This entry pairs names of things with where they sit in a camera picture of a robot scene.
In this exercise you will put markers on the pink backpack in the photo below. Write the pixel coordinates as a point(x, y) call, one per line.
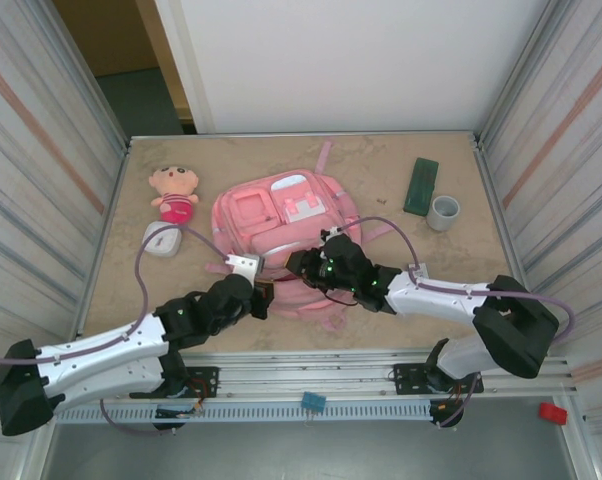
point(261, 220)

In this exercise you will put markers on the black white card box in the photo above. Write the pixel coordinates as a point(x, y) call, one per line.
point(424, 275)

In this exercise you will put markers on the green pencil case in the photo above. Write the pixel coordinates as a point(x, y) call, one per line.
point(421, 187)

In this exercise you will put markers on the pink plush doll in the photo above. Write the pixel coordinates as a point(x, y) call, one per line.
point(173, 182)

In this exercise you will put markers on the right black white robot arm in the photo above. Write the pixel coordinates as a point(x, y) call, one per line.
point(441, 295)

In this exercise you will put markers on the white square alarm clock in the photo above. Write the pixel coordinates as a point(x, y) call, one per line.
point(161, 242)

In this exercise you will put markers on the blue connector block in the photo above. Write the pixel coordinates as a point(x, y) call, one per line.
point(313, 401)

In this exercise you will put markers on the grey cup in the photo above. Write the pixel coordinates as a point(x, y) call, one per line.
point(443, 215)

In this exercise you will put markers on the black power connector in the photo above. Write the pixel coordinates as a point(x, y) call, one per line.
point(446, 412)
point(168, 426)

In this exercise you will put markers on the translucent side panel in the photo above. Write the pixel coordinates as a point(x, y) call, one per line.
point(21, 200)
point(581, 200)

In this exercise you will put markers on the beige door jamb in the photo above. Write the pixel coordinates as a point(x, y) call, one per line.
point(166, 60)

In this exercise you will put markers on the red plastic block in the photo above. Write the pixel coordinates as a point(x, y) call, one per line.
point(552, 414)

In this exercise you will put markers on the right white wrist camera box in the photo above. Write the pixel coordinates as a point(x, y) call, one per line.
point(332, 231)

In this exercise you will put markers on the aluminium rail frame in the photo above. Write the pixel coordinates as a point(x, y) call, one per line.
point(306, 370)

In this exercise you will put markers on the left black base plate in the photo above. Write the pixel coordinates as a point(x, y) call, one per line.
point(203, 382)

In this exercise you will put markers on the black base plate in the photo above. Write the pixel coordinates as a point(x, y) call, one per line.
point(406, 377)
point(203, 382)

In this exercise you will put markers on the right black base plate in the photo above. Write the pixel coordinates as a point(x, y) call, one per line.
point(406, 377)

